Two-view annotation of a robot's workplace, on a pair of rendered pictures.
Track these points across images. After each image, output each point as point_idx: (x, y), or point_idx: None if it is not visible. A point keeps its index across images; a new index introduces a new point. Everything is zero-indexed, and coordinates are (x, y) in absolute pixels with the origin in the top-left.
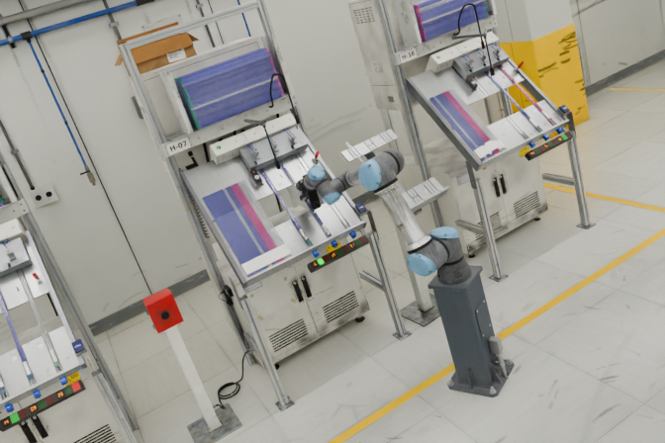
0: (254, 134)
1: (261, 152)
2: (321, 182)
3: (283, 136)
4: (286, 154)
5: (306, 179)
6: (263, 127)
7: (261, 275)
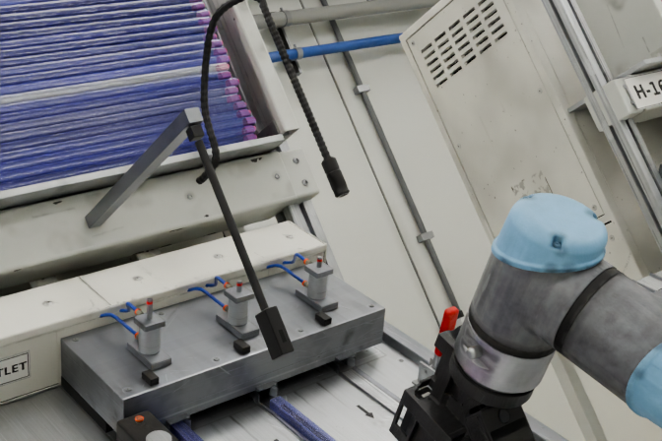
0: (138, 282)
1: (175, 344)
2: (599, 281)
3: (271, 291)
4: (297, 353)
5: (483, 309)
6: (192, 131)
7: None
